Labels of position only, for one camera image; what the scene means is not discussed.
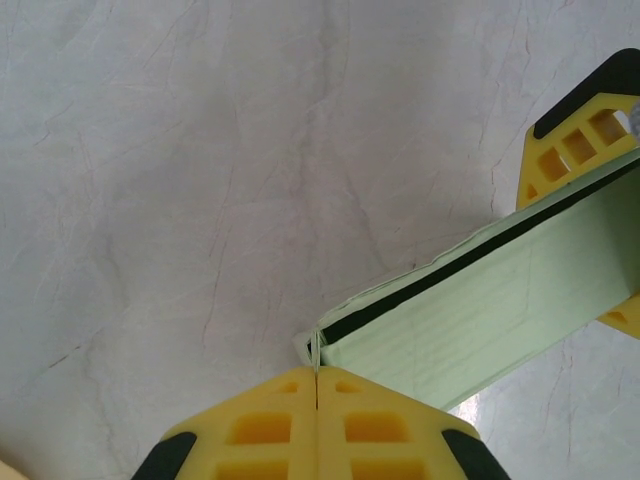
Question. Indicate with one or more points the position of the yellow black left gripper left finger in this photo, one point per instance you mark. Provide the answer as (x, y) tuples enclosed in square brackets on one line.
[(260, 440)]

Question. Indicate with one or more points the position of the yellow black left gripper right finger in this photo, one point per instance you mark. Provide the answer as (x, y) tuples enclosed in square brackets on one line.
[(380, 440)]

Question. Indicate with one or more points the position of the green paper box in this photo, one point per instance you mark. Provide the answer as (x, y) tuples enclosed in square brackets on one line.
[(450, 310)]

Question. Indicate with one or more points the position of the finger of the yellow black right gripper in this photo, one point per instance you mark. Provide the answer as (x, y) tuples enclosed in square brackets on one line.
[(575, 130), (627, 320)]

